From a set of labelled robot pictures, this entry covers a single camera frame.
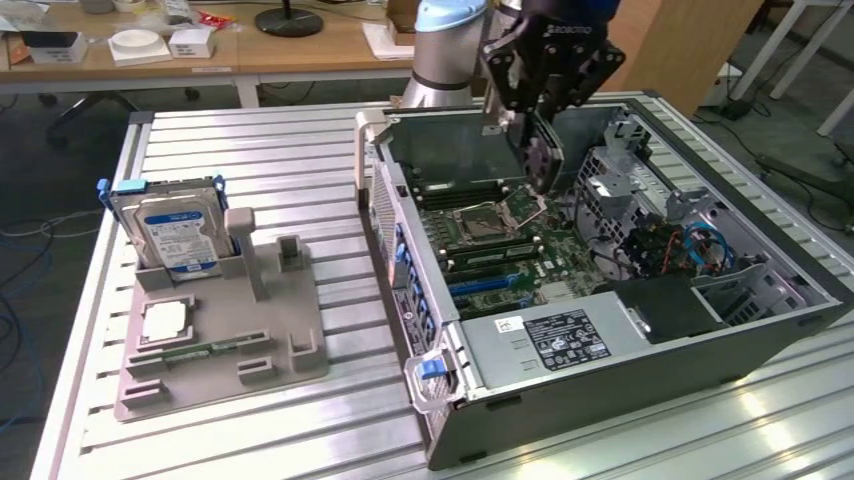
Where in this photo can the red packet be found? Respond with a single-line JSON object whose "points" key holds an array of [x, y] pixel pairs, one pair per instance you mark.
{"points": [[216, 21]]}

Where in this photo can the white labelled box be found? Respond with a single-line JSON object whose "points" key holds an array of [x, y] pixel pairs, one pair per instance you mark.
{"points": [[192, 44]]}

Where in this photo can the hard disk with blue caddy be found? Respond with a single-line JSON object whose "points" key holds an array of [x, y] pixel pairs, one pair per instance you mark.
{"points": [[176, 235]]}

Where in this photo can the white box black lid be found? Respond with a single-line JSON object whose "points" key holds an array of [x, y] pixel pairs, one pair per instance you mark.
{"points": [[56, 47]]}

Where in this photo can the silver disk bay bracket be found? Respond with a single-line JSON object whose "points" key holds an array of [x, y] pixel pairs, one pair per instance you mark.
{"points": [[754, 290]]}

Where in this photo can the black graphics card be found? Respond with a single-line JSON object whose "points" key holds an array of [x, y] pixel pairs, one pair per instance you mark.
{"points": [[543, 160]]}

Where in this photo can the metal socket cover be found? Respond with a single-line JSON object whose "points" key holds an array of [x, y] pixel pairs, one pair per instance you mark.
{"points": [[523, 205]]}

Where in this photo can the black chair base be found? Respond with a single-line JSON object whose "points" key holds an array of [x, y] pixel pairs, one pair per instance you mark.
{"points": [[810, 172]]}

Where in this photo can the black plastic shroud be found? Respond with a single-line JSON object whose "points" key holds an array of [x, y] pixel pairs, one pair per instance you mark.
{"points": [[667, 310]]}

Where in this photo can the wooden cabinet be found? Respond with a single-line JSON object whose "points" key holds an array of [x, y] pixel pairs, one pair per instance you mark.
{"points": [[681, 45]]}

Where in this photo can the blue expansion slot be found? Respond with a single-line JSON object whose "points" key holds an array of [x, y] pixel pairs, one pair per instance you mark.
{"points": [[487, 285]]}

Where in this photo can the grey parts rack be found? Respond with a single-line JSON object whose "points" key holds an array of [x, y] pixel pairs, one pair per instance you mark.
{"points": [[220, 380]]}

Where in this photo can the grey power supply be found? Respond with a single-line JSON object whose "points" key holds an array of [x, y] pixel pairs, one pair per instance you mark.
{"points": [[561, 340]]}

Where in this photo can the black open PC case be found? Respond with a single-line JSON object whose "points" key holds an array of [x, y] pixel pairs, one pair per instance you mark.
{"points": [[601, 380]]}

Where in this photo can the white table frame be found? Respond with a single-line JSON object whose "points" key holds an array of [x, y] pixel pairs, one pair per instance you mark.
{"points": [[794, 30]]}

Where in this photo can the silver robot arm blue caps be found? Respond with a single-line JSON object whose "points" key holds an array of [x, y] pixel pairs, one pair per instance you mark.
{"points": [[443, 50]]}

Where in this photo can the white round moulded block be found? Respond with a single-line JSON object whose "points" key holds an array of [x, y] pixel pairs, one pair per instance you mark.
{"points": [[139, 47]]}

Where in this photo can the CPU socket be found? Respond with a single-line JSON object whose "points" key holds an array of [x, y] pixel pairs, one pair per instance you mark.
{"points": [[482, 224]]}

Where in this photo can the blue case latch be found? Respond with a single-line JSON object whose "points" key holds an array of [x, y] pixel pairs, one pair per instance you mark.
{"points": [[429, 369]]}

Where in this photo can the metal disk bay cage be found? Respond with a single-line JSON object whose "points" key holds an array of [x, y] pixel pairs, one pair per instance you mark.
{"points": [[617, 190]]}

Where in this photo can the white paper stack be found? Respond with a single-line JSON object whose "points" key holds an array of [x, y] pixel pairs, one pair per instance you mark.
{"points": [[390, 45]]}

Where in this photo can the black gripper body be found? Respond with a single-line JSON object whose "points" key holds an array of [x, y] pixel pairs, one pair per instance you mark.
{"points": [[567, 35]]}

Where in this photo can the silver CPU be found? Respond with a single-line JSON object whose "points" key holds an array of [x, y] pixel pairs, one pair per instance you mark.
{"points": [[166, 321]]}

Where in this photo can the black round lamp base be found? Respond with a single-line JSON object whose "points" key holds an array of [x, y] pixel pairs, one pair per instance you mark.
{"points": [[288, 22]]}

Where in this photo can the wooden desk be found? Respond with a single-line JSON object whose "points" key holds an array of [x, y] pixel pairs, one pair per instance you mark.
{"points": [[134, 72]]}

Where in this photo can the green motherboard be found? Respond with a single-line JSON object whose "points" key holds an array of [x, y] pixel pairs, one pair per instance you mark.
{"points": [[554, 255]]}

